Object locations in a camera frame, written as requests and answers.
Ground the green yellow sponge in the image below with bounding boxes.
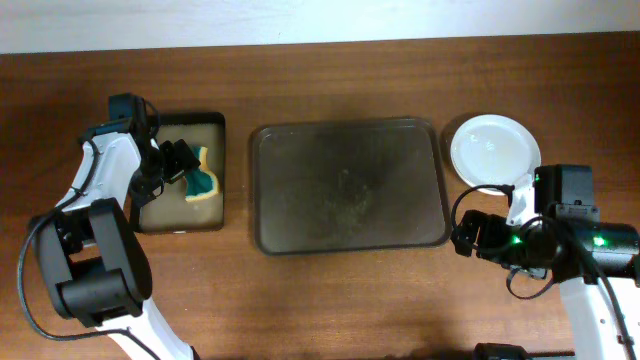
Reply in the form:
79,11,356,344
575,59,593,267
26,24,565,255
185,146,220,203

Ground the light blue plate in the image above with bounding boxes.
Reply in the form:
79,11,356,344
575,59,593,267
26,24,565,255
449,114,542,187

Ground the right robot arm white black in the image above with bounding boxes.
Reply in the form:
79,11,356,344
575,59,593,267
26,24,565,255
451,164,639,359

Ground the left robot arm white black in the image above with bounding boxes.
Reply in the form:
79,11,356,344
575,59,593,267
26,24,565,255
17,93,200,359

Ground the small black water tray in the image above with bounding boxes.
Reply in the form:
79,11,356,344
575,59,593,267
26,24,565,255
130,112,226,234

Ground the large brown serving tray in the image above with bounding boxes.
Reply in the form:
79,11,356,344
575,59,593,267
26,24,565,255
250,117,451,256

